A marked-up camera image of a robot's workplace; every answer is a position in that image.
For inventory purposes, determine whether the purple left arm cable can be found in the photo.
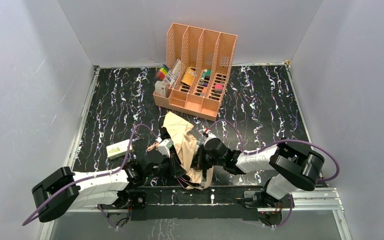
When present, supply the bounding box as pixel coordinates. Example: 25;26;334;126
22;123;163;227

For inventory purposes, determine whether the white red small box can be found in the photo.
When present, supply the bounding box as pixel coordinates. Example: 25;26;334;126
154;80;170;98

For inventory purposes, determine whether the white and yellow box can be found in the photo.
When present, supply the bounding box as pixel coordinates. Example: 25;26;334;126
106;139;130;160

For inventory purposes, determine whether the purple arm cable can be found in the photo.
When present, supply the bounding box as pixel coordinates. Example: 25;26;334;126
205;119;341;228
22;123;163;227

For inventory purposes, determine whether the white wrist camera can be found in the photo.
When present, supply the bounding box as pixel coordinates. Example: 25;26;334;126
202;128;217;145
157;138;174;157

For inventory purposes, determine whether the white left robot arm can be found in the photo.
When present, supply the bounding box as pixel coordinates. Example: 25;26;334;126
25;151;186;223

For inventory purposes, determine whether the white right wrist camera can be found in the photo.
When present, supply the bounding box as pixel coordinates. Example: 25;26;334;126
202;128;217;145

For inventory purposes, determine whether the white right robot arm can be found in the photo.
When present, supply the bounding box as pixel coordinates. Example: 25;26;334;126
191;136;325;208

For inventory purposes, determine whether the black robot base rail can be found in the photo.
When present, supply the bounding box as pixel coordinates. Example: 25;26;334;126
95;185;294;222

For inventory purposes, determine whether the yellow notebook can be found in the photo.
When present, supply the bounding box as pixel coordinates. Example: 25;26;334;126
181;67;196;87

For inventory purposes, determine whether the colourful marker set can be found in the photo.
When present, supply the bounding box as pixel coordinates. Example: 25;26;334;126
155;64;170;81

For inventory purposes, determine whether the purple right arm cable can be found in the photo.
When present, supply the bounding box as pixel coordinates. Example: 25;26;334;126
205;119;341;228

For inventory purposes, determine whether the pink eraser block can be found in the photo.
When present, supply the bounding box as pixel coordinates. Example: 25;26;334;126
214;83;224;94

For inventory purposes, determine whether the orange plastic desk organizer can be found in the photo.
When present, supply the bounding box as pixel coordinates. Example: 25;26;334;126
153;23;238;121

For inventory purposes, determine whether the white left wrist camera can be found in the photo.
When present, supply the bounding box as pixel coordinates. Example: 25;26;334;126
157;138;174;157

